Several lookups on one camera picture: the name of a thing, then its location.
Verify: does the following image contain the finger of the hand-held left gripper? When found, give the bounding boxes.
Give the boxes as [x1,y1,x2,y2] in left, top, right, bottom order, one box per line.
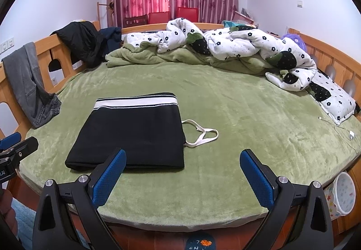
[0,137,39,164]
[0,132,22,150]

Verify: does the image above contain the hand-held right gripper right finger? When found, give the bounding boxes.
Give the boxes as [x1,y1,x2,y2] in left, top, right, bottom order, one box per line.
[240,149,335,250]

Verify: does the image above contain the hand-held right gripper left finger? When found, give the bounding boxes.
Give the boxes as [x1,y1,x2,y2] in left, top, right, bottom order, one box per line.
[32,148,127,250]

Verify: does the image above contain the black pants with white stripe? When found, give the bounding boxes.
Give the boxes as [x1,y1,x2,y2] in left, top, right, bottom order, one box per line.
[65,93,219,171]

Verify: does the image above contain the person's left forearm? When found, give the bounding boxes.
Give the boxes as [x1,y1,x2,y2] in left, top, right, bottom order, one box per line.
[0,191,14,222]

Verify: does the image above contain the light blue fuzzy cloth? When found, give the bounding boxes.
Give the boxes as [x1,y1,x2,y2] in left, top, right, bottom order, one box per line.
[11,201,37,249]

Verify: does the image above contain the grey jeans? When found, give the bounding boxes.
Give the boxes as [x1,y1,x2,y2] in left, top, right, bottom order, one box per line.
[2,42,62,129]

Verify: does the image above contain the dark blue slipper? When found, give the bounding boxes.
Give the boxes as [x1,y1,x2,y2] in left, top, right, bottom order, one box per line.
[183,233,216,250]

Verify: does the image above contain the star-print white bin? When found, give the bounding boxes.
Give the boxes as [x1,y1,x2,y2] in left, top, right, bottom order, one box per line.
[323,171,356,221]

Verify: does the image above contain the white flower-print pillow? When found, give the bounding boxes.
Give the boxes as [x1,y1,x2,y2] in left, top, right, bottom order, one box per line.
[306,69,357,125]

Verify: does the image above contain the black jacket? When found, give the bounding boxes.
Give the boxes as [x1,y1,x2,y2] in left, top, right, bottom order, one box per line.
[50,21,103,68]

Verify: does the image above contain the navy garment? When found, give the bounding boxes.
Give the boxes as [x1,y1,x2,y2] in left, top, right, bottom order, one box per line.
[99,27,123,50]

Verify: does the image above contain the crumpled green fleece blanket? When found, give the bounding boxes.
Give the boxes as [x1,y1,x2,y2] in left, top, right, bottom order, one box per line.
[106,43,271,76]

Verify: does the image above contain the white flower-print quilt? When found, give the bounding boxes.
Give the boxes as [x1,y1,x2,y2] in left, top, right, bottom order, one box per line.
[123,17,318,92]

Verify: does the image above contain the dark wooden chair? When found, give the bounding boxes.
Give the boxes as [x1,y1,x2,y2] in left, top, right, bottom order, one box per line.
[123,14,148,28]

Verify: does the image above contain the wooden coat rack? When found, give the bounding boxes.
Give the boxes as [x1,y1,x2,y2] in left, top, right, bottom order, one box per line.
[97,0,115,28]

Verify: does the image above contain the pink storage box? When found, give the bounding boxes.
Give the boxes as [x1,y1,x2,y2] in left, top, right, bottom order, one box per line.
[233,7,254,26]

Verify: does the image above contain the red chair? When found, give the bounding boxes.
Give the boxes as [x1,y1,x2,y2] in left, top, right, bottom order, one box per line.
[148,12,170,25]
[176,7,199,23]

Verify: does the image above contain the white wall socket pair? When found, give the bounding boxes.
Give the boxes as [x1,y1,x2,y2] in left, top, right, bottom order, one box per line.
[0,38,14,53]

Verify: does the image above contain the white charger with cable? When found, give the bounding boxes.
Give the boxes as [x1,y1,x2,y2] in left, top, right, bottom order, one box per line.
[319,116,361,150]

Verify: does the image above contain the wooden bed frame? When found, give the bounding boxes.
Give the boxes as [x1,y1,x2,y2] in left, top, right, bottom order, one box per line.
[0,20,361,250]

